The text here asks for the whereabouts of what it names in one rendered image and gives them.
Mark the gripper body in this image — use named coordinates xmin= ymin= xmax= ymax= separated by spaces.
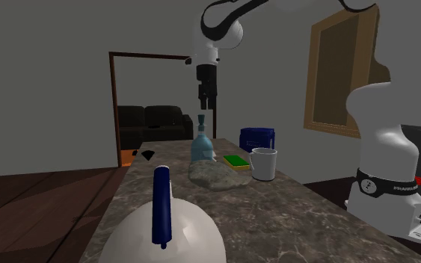
xmin=196 ymin=64 xmax=218 ymax=99

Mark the blue glass bottle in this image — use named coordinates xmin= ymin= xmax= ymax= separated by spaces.
xmin=190 ymin=114 xmax=215 ymax=163

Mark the black sofa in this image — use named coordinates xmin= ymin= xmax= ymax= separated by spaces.
xmin=117 ymin=105 xmax=194 ymax=151

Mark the blue canister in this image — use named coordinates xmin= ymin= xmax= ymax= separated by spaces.
xmin=239 ymin=126 xmax=276 ymax=153

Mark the green and yellow sponge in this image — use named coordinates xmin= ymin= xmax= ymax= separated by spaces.
xmin=222 ymin=154 xmax=251 ymax=171

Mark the grey crumpled cloth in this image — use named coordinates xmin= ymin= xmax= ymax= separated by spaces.
xmin=188 ymin=159 xmax=253 ymax=193

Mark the white mug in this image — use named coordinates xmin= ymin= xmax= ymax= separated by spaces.
xmin=248 ymin=146 xmax=279 ymax=182

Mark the brown door frame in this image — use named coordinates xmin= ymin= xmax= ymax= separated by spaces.
xmin=108 ymin=51 xmax=218 ymax=169

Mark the wooden framed wall picture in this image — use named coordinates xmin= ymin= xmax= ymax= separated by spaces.
xmin=303 ymin=4 xmax=392 ymax=140

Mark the white kettle with blue handle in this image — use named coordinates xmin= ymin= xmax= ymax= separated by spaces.
xmin=98 ymin=165 xmax=228 ymax=263

